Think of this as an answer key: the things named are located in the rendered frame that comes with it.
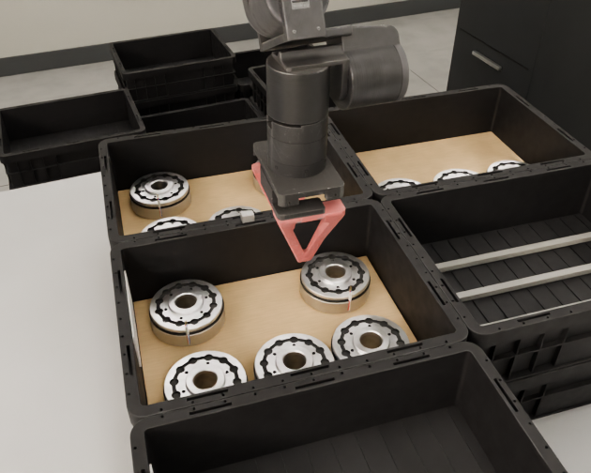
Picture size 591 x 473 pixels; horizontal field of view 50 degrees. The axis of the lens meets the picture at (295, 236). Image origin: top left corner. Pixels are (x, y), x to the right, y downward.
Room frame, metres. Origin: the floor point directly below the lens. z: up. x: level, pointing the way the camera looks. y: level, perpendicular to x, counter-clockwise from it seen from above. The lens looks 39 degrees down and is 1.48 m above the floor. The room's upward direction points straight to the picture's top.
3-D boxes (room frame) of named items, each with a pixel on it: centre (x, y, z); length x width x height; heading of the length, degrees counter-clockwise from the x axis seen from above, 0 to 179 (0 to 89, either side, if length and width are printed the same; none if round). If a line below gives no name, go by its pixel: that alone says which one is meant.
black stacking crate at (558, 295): (0.71, -0.36, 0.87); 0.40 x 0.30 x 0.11; 107
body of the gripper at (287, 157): (0.53, 0.00, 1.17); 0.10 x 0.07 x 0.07; 17
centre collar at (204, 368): (0.50, 0.11, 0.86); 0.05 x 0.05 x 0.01
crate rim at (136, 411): (0.59, 0.02, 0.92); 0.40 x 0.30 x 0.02; 107
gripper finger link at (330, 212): (0.51, -0.01, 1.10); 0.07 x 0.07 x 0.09; 17
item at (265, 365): (0.53, 0.00, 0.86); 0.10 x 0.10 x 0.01
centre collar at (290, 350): (0.53, 0.00, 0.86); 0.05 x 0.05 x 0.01
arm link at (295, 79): (0.53, -0.01, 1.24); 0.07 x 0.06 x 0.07; 112
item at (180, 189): (0.92, 0.24, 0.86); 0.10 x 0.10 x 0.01
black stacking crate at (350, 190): (0.88, 0.11, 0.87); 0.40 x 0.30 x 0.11; 107
